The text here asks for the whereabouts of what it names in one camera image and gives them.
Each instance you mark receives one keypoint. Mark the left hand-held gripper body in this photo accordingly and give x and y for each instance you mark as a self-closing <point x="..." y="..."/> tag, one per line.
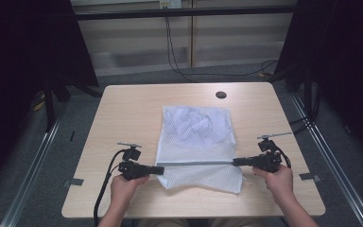
<point x="131" y="170"/>

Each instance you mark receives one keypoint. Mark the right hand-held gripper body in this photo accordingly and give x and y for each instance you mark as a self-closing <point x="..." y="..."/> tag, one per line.
<point x="269" y="161"/>

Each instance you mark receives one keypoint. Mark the grey tape strip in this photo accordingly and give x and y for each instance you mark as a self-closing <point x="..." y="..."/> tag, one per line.
<point x="74" y="182"/>
<point x="308" y="177"/>

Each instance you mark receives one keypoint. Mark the black horizontal bar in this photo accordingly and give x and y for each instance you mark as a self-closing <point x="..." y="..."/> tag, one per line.
<point x="182" y="12"/>

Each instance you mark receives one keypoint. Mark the white mesh laundry bag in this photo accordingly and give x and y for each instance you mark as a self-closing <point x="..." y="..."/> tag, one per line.
<point x="198" y="178"/>

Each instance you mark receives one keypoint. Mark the black metal stand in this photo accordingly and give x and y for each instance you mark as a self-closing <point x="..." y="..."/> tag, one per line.
<point x="49" y="110"/>

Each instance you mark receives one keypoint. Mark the yellow floor tape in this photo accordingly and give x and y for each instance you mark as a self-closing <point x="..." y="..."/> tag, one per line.
<point x="38" y="106"/>

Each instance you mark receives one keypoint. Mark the person's right hand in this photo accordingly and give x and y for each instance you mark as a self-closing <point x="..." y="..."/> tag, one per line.
<point x="280" y="183"/>

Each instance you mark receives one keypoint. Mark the white wall socket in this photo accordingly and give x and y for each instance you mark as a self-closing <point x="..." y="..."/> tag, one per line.
<point x="170" y="3"/>

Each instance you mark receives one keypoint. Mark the person's left hand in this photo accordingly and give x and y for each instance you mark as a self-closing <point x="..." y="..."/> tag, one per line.
<point x="123" y="190"/>

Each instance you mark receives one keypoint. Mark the white crumpled garment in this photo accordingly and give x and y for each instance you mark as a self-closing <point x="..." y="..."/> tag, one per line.
<point x="198" y="124"/>

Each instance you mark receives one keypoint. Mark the metal floor rail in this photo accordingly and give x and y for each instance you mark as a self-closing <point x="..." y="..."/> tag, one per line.
<point x="28" y="179"/>
<point x="337" y="176"/>

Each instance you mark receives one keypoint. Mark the dark curtain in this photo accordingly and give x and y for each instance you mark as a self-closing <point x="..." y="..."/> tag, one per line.
<point x="343" y="63"/>
<point x="19" y="63"/>

